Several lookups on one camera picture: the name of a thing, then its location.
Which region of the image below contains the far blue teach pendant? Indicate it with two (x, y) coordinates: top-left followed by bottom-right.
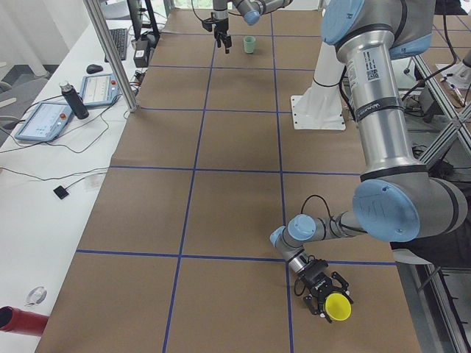
(79, 74), (120, 107)

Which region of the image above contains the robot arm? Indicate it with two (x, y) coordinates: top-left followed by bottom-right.
(270, 1), (470, 321)
(202, 0), (292, 54)

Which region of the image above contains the black power adapter box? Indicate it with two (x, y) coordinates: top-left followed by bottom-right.
(133, 40), (150, 68)

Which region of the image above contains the red cylinder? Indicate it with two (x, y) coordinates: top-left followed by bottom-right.
(1, 306), (49, 337)

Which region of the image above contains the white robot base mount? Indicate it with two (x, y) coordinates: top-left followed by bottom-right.
(290, 43), (345, 131)

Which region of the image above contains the aluminium frame post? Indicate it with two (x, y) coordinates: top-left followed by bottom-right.
(82, 0), (138, 113)

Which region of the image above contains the black water bottle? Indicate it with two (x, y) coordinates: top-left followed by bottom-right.
(59, 81), (89, 119)

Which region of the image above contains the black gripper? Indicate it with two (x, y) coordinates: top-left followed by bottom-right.
(210, 13), (232, 54)
(294, 260), (354, 324)

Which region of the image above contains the clear tape roll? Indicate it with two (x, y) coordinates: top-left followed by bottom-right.
(25, 286), (47, 307)

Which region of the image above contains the blue teach pendant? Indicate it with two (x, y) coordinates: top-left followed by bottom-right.
(79, 74), (120, 107)
(15, 102), (73, 142)

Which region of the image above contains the green cup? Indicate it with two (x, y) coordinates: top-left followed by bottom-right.
(243, 36), (256, 54)

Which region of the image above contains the black monitor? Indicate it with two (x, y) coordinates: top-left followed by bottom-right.
(127, 0), (160, 41)

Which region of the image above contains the small black square device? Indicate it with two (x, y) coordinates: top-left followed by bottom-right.
(53, 185), (69, 199)

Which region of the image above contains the near blue teach pendant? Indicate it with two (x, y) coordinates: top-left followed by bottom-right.
(15, 102), (73, 142)

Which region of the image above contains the black computer mouse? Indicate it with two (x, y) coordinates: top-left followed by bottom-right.
(86, 64), (104, 74)

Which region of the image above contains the yellow cup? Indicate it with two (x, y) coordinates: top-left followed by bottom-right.
(325, 293), (352, 321)

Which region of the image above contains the black keyboard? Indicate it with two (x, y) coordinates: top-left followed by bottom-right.
(109, 28), (128, 61)

